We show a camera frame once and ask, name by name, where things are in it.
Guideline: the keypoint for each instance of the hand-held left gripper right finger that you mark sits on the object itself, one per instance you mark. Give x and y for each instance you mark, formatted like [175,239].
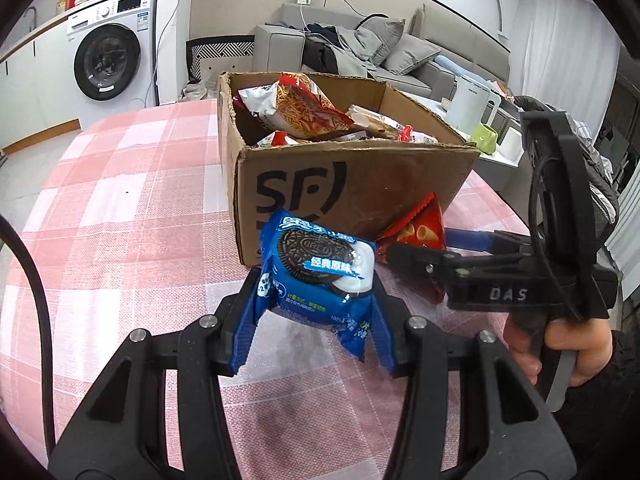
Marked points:
[382,345]

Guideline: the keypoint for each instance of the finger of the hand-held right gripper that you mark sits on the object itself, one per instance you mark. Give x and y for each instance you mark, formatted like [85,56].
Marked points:
[425,262]
[470,240]

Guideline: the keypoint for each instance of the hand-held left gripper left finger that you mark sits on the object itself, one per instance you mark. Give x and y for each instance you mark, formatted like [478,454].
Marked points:
[232,320]

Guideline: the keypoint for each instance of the red cone snack bag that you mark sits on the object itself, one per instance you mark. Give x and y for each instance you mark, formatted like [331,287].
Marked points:
[417,232]

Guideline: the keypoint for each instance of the brown cardboard box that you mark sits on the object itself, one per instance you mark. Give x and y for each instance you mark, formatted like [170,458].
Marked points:
[380,185]

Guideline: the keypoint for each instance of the blue cookie packet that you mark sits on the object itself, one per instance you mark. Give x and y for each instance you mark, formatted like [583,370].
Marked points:
[310,270]

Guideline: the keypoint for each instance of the orange noodle stick snack bag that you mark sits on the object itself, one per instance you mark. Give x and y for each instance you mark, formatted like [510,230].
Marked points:
[300,107]

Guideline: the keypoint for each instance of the person's right hand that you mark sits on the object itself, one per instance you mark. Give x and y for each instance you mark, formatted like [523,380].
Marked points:
[590,350]

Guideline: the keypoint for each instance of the marble coffee table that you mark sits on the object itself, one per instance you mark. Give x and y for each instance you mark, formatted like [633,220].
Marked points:
[505,160]

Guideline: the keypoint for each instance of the green mug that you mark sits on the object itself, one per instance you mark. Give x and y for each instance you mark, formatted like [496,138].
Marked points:
[484,137]

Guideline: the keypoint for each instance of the small white box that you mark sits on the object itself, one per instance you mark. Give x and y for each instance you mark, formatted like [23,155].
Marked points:
[511,142]

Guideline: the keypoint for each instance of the white packet with red edges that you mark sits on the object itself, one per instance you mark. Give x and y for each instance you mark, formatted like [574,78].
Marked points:
[417,135]

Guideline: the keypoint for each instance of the white electric kettle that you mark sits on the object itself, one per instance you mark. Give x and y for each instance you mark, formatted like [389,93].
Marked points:
[472,105]

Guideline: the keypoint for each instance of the clear cracker packet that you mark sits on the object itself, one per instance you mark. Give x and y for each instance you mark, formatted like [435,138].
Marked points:
[375,121]

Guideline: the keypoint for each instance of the pink plaid tablecloth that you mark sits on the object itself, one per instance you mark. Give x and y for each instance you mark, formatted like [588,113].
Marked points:
[125,185]

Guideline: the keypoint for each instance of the red snack packet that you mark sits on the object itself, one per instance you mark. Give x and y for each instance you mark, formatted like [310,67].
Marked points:
[277,139]

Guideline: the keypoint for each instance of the small grey pillow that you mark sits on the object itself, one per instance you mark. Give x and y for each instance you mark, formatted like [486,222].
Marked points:
[412,57]

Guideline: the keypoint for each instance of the large grey pillow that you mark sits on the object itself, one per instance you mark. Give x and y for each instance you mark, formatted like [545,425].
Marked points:
[375,40]

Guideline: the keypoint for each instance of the white curtain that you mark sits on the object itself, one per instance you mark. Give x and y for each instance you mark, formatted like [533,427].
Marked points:
[565,35]

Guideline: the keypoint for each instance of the grey slippers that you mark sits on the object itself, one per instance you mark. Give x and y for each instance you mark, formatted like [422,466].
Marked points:
[193,92]

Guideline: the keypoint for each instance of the dark jacket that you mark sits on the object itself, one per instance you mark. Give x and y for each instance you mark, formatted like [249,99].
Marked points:
[322,52]

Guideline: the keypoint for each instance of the grey sofa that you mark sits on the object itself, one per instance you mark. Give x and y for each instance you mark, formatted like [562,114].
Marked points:
[280,50]

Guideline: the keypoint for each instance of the patterned black chair back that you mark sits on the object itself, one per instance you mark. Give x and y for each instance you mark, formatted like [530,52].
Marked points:
[220,55]

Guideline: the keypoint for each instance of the white washing machine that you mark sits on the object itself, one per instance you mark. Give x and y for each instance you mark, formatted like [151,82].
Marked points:
[115,50]

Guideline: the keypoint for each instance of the white kitchen counter cabinets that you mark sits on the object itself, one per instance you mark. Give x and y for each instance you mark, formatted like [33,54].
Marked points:
[35,90]

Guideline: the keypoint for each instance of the yellow bottle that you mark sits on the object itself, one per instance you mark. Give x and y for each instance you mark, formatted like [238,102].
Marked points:
[61,4]

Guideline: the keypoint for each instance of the kitchen faucet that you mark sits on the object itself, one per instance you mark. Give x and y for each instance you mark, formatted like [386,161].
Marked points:
[31,17]

